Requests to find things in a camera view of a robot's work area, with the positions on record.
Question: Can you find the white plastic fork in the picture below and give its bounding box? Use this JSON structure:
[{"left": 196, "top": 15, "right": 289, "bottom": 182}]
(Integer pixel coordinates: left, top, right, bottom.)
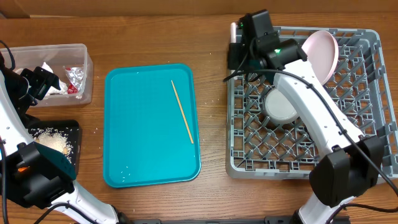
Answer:
[{"left": 230, "top": 22, "right": 237, "bottom": 43}]

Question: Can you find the red sauce packet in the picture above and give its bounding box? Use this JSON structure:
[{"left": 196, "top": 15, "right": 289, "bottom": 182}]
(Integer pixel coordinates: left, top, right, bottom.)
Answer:
[{"left": 67, "top": 83, "right": 78, "bottom": 94}]

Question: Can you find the aluminium foil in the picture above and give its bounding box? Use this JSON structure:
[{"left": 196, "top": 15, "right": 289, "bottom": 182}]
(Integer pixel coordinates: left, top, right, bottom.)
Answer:
[{"left": 65, "top": 67, "right": 84, "bottom": 91}]

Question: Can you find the white round plate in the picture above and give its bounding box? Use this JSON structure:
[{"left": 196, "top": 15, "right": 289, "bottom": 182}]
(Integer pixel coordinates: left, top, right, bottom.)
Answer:
[{"left": 302, "top": 30, "right": 338, "bottom": 85}]

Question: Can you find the grey bowl with rice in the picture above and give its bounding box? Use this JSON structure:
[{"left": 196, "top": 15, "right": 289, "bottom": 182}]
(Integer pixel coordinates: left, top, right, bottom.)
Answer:
[{"left": 262, "top": 88, "right": 299, "bottom": 124}]

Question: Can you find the orange carrot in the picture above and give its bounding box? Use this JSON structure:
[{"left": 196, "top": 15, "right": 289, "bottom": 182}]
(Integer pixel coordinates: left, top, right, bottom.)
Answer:
[{"left": 17, "top": 167, "right": 29, "bottom": 172}]

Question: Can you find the wooden chopstick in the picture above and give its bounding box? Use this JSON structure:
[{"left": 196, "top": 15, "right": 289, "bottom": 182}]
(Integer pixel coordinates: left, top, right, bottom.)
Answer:
[{"left": 171, "top": 80, "right": 194, "bottom": 144}]

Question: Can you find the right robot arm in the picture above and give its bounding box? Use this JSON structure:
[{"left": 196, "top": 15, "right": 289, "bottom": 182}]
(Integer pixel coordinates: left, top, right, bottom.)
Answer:
[{"left": 228, "top": 10, "right": 384, "bottom": 223}]

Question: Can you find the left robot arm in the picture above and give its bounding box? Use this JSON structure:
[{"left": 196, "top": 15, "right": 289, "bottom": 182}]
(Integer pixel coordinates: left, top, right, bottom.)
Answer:
[{"left": 1, "top": 61, "right": 130, "bottom": 223}]

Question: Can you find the food waste pile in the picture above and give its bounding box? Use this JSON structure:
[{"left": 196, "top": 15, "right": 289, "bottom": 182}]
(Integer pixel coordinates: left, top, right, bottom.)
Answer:
[{"left": 29, "top": 128, "right": 73, "bottom": 162}]

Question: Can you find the grey dishwasher rack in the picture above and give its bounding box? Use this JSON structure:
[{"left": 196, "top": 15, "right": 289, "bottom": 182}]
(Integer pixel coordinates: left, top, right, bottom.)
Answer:
[{"left": 226, "top": 28, "right": 397, "bottom": 180}]

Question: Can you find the clear plastic bin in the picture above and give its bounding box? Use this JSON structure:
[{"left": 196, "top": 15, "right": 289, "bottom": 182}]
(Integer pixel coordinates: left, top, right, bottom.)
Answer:
[{"left": 1, "top": 44, "right": 94, "bottom": 107}]

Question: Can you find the black plastic bin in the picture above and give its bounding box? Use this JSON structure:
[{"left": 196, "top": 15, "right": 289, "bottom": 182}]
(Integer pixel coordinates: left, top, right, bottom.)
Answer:
[{"left": 27, "top": 119, "right": 82, "bottom": 175}]

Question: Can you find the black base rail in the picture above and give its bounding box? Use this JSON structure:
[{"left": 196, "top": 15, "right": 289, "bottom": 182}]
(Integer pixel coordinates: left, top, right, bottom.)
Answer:
[{"left": 131, "top": 216, "right": 291, "bottom": 224}]

